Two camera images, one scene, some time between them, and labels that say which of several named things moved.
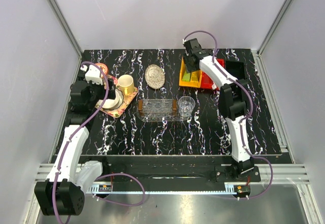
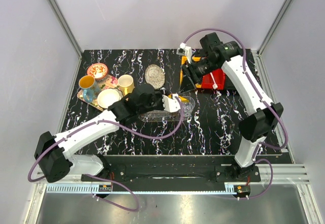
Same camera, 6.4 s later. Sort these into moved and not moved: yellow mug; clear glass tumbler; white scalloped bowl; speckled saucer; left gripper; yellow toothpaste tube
Moved: yellow toothpaste tube; left gripper
Not moved: clear glass tumbler; white scalloped bowl; yellow mug; speckled saucer
